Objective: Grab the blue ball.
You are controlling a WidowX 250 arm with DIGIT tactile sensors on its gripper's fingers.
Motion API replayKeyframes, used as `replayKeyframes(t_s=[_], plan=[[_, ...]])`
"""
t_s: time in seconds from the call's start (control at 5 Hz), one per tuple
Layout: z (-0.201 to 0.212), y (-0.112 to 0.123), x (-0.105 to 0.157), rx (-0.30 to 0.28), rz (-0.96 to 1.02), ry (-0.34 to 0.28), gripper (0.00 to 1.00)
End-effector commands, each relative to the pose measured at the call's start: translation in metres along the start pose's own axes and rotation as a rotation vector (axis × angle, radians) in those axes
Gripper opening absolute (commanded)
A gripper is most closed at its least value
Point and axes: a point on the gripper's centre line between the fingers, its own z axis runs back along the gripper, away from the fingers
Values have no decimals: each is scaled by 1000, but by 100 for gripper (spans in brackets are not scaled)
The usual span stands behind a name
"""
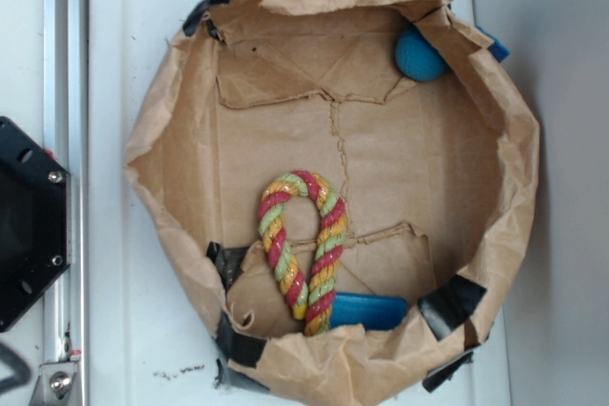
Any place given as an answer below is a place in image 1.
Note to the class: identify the blue ball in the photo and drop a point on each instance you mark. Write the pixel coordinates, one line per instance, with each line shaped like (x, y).
(416, 58)

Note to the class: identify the brown paper bag bin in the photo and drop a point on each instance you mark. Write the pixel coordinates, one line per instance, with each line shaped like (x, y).
(439, 180)

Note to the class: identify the blue rectangular block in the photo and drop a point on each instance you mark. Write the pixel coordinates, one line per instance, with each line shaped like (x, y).
(376, 313)

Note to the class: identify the white plastic tray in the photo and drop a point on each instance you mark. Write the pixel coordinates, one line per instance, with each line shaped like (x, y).
(146, 344)

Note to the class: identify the multicolour twisted rope toy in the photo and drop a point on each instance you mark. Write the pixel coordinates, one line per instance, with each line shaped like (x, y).
(310, 300)

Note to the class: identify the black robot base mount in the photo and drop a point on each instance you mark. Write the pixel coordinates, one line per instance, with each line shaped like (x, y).
(34, 222)

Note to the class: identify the aluminium extrusion rail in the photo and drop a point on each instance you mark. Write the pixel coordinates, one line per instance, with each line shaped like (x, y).
(65, 128)

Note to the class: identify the metal corner bracket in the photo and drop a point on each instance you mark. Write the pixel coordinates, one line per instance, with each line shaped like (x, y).
(58, 384)

